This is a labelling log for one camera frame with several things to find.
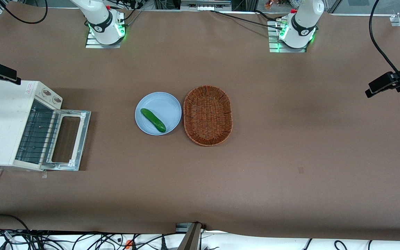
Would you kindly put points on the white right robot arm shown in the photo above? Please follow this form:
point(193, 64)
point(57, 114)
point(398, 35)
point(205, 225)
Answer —
point(102, 27)

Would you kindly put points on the brown wicker basket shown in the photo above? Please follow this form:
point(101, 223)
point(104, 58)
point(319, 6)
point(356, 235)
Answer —
point(207, 116)

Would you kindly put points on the grey power strip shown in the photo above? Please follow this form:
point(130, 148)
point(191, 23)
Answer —
point(203, 7)

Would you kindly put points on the dark camera mount pole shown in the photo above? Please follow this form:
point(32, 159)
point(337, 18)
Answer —
point(191, 239)

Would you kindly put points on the clear tape piece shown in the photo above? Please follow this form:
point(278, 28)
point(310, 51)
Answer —
point(44, 174)

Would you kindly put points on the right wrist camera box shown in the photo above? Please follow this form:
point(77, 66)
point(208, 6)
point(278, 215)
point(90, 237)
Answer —
point(5, 73)

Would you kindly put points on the metal oven rack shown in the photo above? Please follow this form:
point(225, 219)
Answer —
point(36, 139)

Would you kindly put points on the red white warning sticker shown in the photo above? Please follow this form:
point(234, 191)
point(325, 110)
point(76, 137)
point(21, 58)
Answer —
point(28, 88)

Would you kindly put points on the light blue round plate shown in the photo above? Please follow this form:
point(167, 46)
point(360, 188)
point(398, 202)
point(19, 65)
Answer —
point(165, 104)

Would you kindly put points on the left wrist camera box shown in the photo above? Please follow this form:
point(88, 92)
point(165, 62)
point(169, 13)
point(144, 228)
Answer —
point(382, 84)

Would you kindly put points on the beige oven knob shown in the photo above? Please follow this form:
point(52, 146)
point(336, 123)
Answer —
point(57, 100)
point(47, 93)

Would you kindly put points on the green cucumber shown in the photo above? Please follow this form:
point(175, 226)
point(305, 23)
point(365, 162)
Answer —
point(153, 120)

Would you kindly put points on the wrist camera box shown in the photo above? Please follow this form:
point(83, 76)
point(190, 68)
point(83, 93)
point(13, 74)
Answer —
point(5, 73)
point(382, 84)

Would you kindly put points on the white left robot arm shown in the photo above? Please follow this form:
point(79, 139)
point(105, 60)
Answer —
point(302, 33)

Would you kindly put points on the brown table cover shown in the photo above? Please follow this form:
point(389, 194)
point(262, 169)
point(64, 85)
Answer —
point(290, 156)

